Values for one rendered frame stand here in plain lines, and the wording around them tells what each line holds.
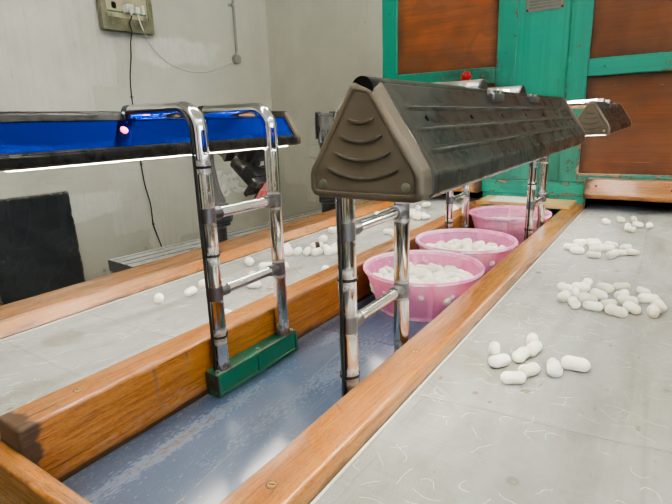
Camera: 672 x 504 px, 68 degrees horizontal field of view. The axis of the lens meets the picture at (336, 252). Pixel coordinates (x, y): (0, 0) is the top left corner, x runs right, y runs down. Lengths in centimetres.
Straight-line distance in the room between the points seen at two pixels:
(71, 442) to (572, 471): 57
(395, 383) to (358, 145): 41
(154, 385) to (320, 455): 32
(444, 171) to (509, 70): 178
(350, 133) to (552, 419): 46
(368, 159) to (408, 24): 199
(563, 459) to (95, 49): 313
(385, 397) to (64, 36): 293
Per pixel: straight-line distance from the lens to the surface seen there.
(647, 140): 203
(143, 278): 118
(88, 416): 72
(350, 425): 57
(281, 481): 51
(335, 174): 31
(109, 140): 81
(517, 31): 211
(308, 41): 386
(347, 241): 58
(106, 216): 332
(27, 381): 86
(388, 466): 56
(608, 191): 198
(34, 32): 323
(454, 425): 63
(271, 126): 83
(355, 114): 30
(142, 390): 76
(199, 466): 70
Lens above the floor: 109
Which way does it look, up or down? 15 degrees down
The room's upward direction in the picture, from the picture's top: 2 degrees counter-clockwise
